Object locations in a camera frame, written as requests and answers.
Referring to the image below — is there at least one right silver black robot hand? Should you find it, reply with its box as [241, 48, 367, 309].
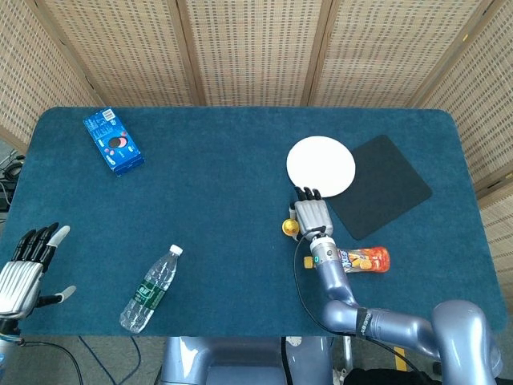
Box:
[289, 185, 335, 242]

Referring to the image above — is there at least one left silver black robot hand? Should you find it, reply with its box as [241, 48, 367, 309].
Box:
[0, 222, 78, 321]

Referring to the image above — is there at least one white round plate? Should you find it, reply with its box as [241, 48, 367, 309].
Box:
[285, 136, 357, 199]

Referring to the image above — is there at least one orange juice bottle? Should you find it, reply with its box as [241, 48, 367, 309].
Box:
[303, 245, 391, 274]

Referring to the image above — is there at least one black mouse pad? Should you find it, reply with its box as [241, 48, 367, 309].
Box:
[327, 134, 434, 241]

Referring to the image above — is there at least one clear water bottle green label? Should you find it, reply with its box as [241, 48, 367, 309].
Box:
[119, 244, 184, 334]

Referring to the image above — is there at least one blue table cloth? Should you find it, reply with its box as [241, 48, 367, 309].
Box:
[0, 105, 507, 338]

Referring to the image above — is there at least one silver metal stand leg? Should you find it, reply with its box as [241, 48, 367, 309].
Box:
[331, 335, 354, 376]

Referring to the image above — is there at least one blue-grey robot torso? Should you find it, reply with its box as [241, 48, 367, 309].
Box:
[159, 335, 334, 385]

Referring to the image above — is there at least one black bag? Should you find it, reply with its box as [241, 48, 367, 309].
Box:
[343, 367, 440, 385]

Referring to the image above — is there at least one blue cookie box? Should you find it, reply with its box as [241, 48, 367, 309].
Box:
[83, 106, 146, 178]

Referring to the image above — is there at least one woven bamboo folding screen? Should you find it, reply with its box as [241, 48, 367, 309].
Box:
[0, 0, 513, 292]

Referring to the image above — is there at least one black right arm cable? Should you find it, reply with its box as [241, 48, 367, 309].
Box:
[293, 226, 422, 376]

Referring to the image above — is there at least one black floor cable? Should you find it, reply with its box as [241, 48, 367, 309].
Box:
[18, 338, 84, 385]

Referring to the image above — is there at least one black electronics with cables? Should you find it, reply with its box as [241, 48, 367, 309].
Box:
[0, 150, 26, 213]

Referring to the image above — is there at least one blue floor cable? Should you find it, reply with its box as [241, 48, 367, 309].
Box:
[77, 335, 142, 385]

